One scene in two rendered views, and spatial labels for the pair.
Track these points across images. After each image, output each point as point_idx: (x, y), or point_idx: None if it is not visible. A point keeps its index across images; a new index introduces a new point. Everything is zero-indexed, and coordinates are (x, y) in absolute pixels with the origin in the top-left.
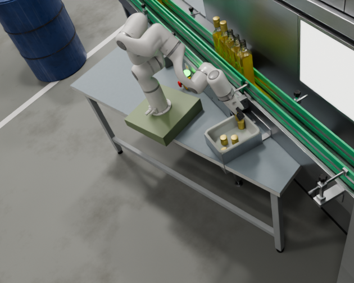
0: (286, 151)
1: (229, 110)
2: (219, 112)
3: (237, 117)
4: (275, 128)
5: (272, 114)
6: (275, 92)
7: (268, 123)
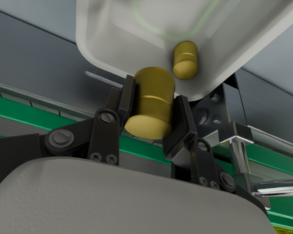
0: (28, 21)
1: (240, 95)
2: (280, 79)
3: (121, 96)
4: (48, 81)
5: (65, 124)
6: None
7: (88, 89)
